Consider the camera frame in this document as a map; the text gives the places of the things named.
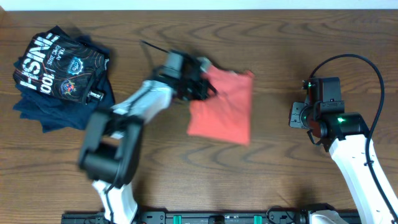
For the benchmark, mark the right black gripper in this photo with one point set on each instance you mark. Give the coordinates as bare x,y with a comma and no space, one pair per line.
295,119

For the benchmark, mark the navy folded clothes stack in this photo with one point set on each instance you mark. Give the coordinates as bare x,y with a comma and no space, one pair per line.
54,113

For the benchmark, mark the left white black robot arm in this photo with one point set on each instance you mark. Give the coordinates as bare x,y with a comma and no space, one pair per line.
113,138

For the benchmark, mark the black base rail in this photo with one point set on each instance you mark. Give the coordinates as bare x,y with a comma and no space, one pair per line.
273,216

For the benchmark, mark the red printed t-shirt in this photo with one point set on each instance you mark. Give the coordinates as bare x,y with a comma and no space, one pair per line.
226,115

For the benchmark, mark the black printed folded t-shirt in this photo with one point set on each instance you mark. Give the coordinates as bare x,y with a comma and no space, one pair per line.
60,66

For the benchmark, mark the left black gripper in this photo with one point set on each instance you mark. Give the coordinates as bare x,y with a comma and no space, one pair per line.
203,86

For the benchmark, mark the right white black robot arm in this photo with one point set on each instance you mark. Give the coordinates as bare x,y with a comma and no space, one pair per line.
345,136

